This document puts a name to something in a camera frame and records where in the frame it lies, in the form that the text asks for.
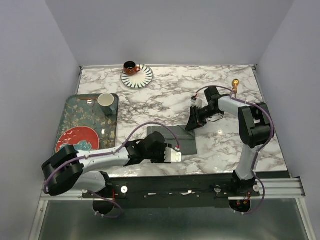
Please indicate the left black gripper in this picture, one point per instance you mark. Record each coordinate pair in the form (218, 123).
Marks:
(161, 160)

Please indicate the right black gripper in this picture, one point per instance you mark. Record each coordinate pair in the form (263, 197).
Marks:
(195, 120)

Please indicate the grey cloth napkin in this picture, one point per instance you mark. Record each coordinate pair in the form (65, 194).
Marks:
(187, 139)

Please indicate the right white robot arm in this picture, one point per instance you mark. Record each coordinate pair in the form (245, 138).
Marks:
(256, 128)

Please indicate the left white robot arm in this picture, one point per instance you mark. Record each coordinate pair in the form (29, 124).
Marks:
(75, 169)

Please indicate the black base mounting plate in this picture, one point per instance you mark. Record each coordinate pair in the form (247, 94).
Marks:
(178, 191)

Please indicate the gold spoon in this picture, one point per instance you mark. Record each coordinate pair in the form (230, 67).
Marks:
(235, 84)

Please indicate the white striped saucer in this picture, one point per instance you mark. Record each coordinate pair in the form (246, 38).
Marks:
(140, 80)

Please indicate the white and green cup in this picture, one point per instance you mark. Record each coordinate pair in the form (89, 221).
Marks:
(107, 103)

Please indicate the red and blue plate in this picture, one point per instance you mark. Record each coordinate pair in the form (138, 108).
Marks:
(83, 138)

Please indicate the silver spoon on tray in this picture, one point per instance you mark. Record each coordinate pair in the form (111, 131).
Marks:
(91, 104)

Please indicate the red and black cup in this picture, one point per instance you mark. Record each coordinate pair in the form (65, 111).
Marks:
(130, 68)

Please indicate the green floral tray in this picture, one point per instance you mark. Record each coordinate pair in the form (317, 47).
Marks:
(77, 113)

